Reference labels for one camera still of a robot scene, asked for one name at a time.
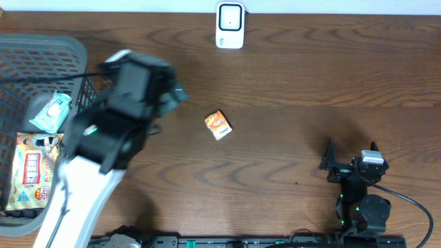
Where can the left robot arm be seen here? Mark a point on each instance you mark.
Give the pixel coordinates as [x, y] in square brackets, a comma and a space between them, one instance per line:
[100, 142]

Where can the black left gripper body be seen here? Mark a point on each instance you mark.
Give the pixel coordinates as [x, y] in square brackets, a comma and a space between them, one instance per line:
[162, 96]

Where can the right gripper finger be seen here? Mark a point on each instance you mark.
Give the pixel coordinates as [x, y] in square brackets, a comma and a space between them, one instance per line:
[328, 161]
[374, 147]

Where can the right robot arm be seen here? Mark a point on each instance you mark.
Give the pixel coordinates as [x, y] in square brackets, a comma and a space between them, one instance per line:
[363, 215]

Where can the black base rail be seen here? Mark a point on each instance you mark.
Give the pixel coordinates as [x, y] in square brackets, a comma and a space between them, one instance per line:
[128, 236]

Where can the teal wet wipes pack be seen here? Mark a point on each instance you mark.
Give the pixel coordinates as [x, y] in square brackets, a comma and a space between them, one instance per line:
[53, 114]

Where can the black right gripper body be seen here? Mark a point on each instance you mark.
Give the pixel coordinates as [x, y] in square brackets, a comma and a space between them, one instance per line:
[340, 173]

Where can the small orange snack box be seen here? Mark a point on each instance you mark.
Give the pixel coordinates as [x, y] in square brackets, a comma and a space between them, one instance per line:
[218, 125]

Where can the large beige snack bag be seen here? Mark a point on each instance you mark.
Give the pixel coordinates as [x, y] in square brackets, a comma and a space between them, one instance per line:
[33, 165]

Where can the white barcode scanner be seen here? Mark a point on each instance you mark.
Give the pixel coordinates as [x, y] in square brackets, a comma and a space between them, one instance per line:
[230, 25]

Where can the grey plastic shopping basket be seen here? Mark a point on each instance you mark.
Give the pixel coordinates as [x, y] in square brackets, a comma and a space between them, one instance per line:
[33, 67]

